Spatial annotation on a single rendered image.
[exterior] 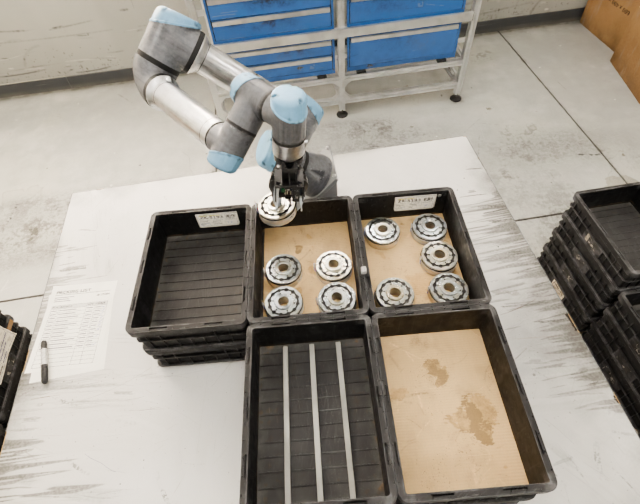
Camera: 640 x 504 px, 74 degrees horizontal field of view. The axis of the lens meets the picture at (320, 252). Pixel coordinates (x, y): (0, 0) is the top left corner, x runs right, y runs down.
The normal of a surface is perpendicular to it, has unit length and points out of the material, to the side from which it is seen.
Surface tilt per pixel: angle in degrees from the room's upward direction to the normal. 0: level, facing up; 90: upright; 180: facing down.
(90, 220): 0
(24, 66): 90
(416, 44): 90
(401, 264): 0
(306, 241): 0
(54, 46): 90
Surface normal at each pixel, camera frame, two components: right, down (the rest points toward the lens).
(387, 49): 0.15, 0.79
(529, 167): -0.05, -0.60
